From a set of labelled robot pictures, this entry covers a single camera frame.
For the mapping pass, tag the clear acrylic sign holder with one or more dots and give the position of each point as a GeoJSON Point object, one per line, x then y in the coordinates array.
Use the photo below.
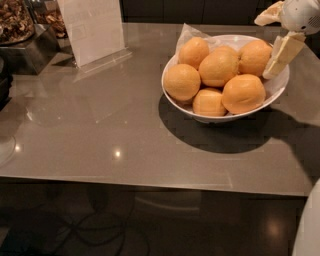
{"type": "Point", "coordinates": [95, 32]}

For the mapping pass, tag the dark metal tray stand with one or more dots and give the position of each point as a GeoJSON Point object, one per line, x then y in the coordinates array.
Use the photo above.
{"type": "Point", "coordinates": [30, 57]}

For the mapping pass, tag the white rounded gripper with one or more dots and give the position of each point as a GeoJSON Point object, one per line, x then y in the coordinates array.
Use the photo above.
{"type": "Point", "coordinates": [301, 16]}

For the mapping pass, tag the orange bottom middle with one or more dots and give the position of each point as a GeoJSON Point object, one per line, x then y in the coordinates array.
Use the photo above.
{"type": "Point", "coordinates": [208, 102]}

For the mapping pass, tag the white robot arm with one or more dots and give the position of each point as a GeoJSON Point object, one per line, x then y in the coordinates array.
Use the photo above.
{"type": "Point", "coordinates": [307, 241]}

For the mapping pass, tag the orange top left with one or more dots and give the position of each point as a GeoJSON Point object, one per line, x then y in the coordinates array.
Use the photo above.
{"type": "Point", "coordinates": [193, 52]}

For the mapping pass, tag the bowl of mixed nuts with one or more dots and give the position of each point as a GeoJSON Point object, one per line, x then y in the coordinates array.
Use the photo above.
{"type": "Point", "coordinates": [16, 24]}

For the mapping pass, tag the clear plastic wrap in bowl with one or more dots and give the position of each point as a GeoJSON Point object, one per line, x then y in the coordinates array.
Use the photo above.
{"type": "Point", "coordinates": [188, 32]}

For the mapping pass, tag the orange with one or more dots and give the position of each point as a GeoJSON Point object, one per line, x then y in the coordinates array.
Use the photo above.
{"type": "Point", "coordinates": [208, 102]}
{"type": "Point", "coordinates": [254, 57]}
{"type": "Point", "coordinates": [219, 66]}
{"type": "Point", "coordinates": [182, 82]}
{"type": "Point", "coordinates": [193, 52]}
{"type": "Point", "coordinates": [243, 93]}

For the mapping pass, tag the black object left edge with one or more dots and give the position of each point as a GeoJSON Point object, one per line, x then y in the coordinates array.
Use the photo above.
{"type": "Point", "coordinates": [5, 82]}

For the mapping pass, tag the orange centre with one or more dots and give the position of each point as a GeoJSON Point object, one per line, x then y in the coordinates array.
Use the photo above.
{"type": "Point", "coordinates": [219, 66]}

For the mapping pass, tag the orange bottom right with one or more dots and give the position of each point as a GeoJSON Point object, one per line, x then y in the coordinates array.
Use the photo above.
{"type": "Point", "coordinates": [243, 93]}

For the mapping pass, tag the orange top right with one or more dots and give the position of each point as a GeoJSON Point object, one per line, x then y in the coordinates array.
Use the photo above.
{"type": "Point", "coordinates": [254, 57]}

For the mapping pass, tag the white ceramic bowl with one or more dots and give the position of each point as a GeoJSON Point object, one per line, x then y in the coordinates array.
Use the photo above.
{"type": "Point", "coordinates": [274, 87]}

